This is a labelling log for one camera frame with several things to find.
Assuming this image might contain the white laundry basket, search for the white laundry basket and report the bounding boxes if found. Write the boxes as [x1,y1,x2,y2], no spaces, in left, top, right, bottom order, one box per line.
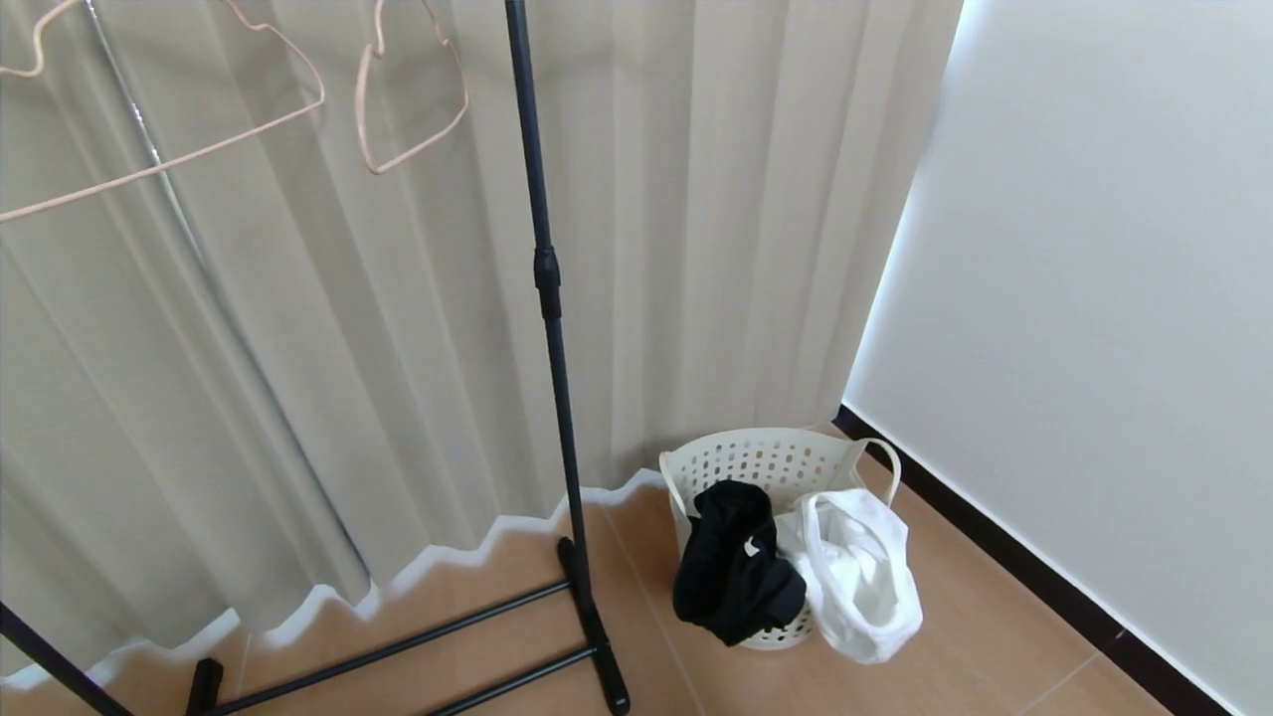
[658,427,903,652]

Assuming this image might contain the black shorts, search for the black shorts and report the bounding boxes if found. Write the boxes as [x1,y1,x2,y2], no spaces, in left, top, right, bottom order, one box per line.
[672,480,808,647]

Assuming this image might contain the white garment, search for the white garment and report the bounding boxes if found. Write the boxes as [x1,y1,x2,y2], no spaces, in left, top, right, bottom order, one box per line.
[776,488,924,665]

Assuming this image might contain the beige curtain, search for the beige curtain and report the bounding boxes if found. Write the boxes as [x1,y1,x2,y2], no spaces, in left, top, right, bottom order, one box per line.
[0,0,964,692]

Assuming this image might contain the pink clothes hanger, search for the pink clothes hanger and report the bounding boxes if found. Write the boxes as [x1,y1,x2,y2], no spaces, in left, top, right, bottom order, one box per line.
[355,0,470,176]
[0,0,327,224]

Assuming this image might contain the black clothes rack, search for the black clothes rack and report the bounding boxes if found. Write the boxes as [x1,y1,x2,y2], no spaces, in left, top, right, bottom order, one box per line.
[0,0,632,716]

